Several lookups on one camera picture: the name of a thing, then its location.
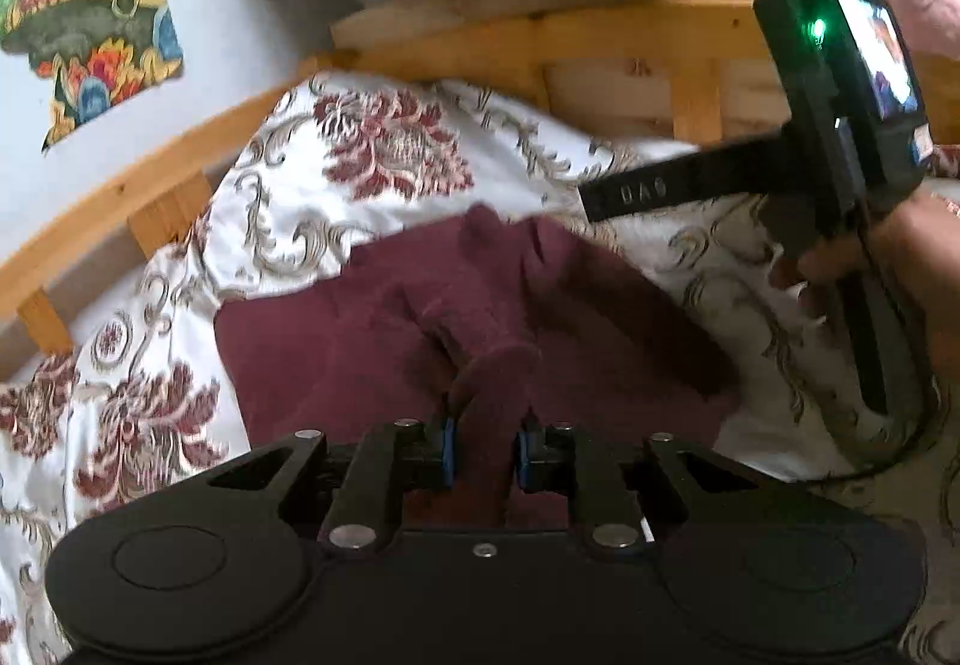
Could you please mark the wooden bed frame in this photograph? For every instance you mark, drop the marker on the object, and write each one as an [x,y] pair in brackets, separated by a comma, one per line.
[600,35]

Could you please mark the person's right forearm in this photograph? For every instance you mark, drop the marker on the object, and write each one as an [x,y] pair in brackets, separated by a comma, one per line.
[922,267]

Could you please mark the maroon long-sleeved shirt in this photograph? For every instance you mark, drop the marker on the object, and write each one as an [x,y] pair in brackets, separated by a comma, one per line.
[360,350]

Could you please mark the person's right hand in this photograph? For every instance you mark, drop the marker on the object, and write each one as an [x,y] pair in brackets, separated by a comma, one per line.
[814,267]

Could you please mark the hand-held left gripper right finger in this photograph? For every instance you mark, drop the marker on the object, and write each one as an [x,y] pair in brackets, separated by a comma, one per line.
[523,459]

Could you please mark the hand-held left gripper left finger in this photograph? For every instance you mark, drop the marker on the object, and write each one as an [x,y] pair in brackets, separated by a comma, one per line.
[448,451]

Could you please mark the landscape wall poster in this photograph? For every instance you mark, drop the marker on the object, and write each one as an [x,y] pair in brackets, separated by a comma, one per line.
[82,12]

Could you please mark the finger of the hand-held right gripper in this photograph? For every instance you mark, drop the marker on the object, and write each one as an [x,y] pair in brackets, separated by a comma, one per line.
[675,185]

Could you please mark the floral white bedsheet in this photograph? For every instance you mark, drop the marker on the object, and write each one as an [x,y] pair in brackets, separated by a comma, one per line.
[390,140]

